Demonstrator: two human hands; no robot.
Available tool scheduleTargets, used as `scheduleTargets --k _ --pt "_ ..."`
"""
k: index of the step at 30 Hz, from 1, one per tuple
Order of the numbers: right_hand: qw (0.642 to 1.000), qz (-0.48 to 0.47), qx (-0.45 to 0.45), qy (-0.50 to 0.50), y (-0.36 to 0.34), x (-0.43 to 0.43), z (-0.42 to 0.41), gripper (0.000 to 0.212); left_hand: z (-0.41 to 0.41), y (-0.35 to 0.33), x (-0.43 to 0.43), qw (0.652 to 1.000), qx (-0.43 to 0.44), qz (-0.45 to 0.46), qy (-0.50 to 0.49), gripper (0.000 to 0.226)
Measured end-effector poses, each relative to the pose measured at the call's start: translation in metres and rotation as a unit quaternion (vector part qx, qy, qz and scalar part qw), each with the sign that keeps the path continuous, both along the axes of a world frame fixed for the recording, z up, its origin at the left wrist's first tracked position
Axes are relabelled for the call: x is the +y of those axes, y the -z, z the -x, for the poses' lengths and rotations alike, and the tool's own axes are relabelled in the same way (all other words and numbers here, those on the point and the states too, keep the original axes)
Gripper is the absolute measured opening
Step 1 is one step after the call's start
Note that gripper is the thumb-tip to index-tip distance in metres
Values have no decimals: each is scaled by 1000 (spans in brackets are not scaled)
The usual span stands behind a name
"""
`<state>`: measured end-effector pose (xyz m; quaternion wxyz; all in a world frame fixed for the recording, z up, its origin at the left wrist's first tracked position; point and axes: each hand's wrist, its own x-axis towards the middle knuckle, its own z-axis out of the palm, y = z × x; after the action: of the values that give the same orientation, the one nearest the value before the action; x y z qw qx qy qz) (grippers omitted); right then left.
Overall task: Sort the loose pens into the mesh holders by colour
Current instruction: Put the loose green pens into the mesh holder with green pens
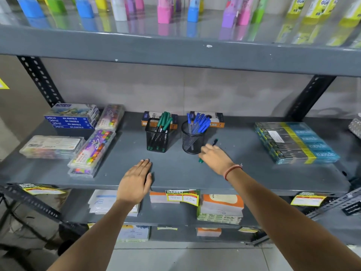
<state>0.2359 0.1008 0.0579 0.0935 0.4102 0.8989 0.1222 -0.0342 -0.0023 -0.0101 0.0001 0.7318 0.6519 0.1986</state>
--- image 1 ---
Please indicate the person's left hand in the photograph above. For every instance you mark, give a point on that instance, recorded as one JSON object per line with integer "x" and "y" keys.
{"x": 132, "y": 183}

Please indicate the person's right hand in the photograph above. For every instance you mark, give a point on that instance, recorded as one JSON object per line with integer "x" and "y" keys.
{"x": 217, "y": 160}

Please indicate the person's right fingers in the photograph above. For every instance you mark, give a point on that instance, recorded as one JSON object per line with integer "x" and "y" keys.
{"x": 206, "y": 152}

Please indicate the person's left thumb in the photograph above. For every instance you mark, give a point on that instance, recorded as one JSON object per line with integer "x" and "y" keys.
{"x": 148, "y": 182}

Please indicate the green ballpoint pen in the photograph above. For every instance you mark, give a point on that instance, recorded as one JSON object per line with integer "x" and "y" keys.
{"x": 215, "y": 142}

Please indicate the person's right forearm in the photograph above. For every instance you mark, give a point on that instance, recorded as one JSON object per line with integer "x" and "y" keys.
{"x": 282, "y": 222}

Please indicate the person's left forearm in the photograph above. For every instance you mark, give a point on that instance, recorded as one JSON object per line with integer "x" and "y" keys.
{"x": 96, "y": 239}

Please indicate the round black mesh pen holder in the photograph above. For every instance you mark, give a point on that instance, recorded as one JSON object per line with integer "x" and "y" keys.
{"x": 191, "y": 142}

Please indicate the thin white and orange notepad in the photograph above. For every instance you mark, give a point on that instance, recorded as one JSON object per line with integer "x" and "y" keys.
{"x": 159, "y": 198}

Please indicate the bunch of blue pens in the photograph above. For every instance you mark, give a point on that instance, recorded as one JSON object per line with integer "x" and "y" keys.
{"x": 198, "y": 122}

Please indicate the orange and white pen box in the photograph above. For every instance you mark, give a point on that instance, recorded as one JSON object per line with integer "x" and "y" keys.
{"x": 148, "y": 115}
{"x": 217, "y": 119}

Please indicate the yellow shelf price tag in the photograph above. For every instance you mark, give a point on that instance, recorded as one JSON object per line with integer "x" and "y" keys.
{"x": 182, "y": 197}
{"x": 307, "y": 199}
{"x": 42, "y": 190}

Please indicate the square black mesh pen holder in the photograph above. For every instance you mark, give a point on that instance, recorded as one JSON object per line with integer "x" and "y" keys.
{"x": 156, "y": 138}

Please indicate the small yellow shelf tag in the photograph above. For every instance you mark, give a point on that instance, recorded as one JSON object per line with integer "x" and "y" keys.
{"x": 248, "y": 230}
{"x": 167, "y": 228}

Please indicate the stack of white paper pads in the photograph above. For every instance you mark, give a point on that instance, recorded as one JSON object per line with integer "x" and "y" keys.
{"x": 101, "y": 203}

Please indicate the bunch of green pens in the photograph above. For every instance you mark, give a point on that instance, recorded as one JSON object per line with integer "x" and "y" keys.
{"x": 163, "y": 121}

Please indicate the white notebook with blue print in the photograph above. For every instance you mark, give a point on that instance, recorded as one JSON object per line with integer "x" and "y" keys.
{"x": 135, "y": 233}

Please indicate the stack of orange white notepads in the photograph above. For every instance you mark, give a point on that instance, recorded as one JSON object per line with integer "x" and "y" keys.
{"x": 222, "y": 207}

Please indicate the large purple sketch pen pack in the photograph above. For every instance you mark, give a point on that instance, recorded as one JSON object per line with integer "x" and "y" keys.
{"x": 91, "y": 152}

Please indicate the small purple sketch pen pack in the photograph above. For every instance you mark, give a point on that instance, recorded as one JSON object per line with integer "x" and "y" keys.
{"x": 110, "y": 117}

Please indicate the small orange notepad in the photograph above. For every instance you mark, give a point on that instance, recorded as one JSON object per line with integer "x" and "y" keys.
{"x": 208, "y": 232}

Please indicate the stack of teal pen packs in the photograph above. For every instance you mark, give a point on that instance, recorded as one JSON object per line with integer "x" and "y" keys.
{"x": 296, "y": 141}

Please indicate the blue oil pastel box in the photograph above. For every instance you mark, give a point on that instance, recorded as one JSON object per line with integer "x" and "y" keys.
{"x": 70, "y": 121}
{"x": 72, "y": 124}
{"x": 72, "y": 110}
{"x": 73, "y": 127}

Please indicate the grey metal shelving rack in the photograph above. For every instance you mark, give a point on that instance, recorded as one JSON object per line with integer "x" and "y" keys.
{"x": 180, "y": 53}

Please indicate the row of pastel colourful bottles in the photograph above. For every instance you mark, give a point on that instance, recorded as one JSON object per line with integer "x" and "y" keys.
{"x": 163, "y": 11}

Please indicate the silver mesh container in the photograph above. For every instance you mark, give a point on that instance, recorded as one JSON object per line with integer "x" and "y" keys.
{"x": 356, "y": 126}

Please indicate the row of yellow glue bottles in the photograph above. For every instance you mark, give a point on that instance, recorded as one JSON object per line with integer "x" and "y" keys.
{"x": 318, "y": 8}

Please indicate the yellow wall sticker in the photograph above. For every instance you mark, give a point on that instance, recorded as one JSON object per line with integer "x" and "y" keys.
{"x": 2, "y": 85}

